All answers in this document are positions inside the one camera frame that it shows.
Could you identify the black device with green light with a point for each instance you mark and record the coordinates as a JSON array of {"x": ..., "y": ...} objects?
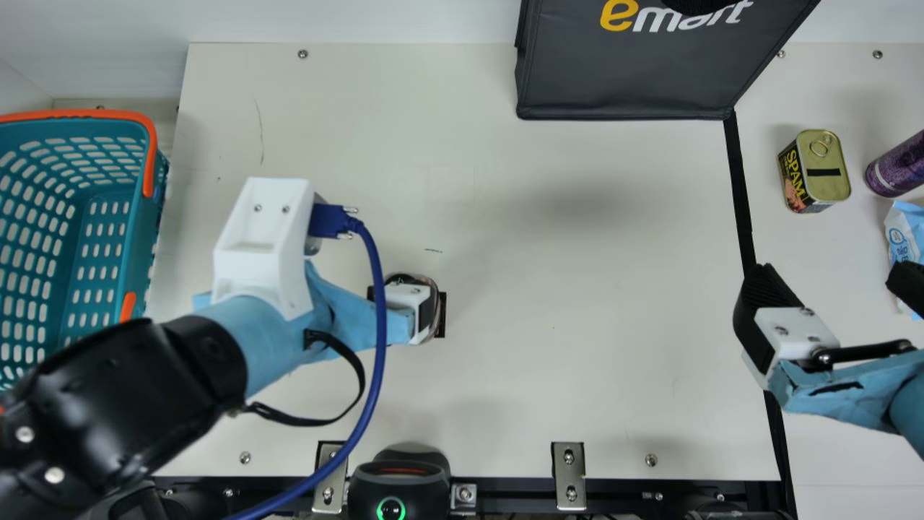
[{"x": 397, "y": 484}]

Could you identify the dark grey bag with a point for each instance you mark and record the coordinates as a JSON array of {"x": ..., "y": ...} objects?
[{"x": 635, "y": 72}]

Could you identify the purple can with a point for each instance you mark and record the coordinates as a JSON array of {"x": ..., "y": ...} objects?
[{"x": 899, "y": 170}]

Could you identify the rectangular gold tin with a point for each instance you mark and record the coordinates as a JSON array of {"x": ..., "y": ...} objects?
[{"x": 823, "y": 170}]

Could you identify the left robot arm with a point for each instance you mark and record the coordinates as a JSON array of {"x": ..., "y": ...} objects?
[{"x": 123, "y": 390}]

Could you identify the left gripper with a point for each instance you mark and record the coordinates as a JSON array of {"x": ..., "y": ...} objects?
[{"x": 289, "y": 347}]

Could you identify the teal shopping basket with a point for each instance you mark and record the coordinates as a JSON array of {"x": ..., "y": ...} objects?
[{"x": 74, "y": 245}]

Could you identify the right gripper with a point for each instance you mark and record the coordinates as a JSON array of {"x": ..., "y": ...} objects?
[{"x": 852, "y": 393}]

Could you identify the black strip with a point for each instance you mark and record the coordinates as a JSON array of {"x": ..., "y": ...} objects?
[{"x": 740, "y": 202}]

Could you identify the blue wet wipes pack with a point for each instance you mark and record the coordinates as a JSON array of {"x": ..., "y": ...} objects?
[{"x": 906, "y": 235}]

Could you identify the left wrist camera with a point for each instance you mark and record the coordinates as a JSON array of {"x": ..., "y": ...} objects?
[{"x": 260, "y": 238}]

